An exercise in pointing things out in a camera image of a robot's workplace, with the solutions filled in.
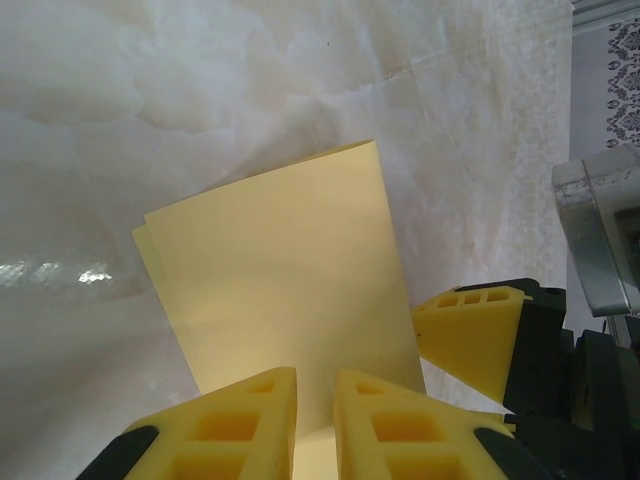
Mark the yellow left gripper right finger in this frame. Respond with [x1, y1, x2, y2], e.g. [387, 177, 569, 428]
[333, 368, 551, 480]

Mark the grey metal frame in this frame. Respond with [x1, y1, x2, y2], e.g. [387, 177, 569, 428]
[551, 145, 640, 317]

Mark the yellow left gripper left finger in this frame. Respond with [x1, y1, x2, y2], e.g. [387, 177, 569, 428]
[82, 366, 300, 480]

